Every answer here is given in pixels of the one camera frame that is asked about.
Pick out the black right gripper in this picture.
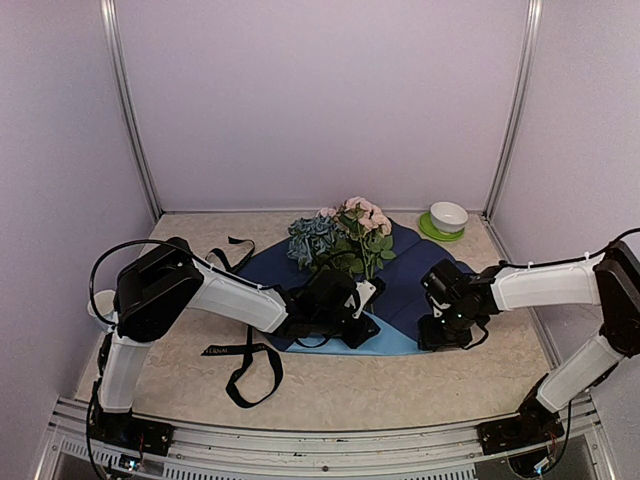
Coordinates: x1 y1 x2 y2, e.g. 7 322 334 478
418 303 481 350

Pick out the blue wrapping paper sheet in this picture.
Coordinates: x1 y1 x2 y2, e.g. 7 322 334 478
240 223 455 356

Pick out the fake flower bunch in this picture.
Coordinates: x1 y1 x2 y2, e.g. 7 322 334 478
286 196 396 280

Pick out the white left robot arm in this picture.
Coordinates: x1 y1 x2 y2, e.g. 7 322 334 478
95 237 385 445

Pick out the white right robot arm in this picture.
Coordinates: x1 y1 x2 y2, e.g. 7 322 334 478
417 238 639 444

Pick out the white ceramic bowl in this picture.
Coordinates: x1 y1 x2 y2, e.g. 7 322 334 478
429 201 469 234

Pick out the green plastic saucer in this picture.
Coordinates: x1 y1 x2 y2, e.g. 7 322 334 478
418 212 465 243

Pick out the white blue paper cup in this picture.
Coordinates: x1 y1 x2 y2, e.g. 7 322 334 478
87 289 118 332

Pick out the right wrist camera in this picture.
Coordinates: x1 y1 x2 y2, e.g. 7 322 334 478
421 259 473 305

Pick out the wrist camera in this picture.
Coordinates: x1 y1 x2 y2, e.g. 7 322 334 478
352 277 386 319
421 259 473 305

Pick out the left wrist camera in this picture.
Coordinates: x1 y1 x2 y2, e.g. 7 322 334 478
352 277 386 319

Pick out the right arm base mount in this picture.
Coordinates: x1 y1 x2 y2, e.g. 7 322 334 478
477 390 565 455

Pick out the aluminium table frame rail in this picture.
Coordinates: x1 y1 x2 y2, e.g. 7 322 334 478
31 395 622 479

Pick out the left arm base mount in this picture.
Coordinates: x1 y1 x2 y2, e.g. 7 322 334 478
88 402 174 457

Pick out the right corner metal post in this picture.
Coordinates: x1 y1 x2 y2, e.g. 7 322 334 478
483 0 544 222

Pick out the corner metal post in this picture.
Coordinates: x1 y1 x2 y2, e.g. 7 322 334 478
100 0 164 222
483 0 544 222

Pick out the left corner metal post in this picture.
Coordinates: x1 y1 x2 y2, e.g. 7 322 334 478
100 0 164 222

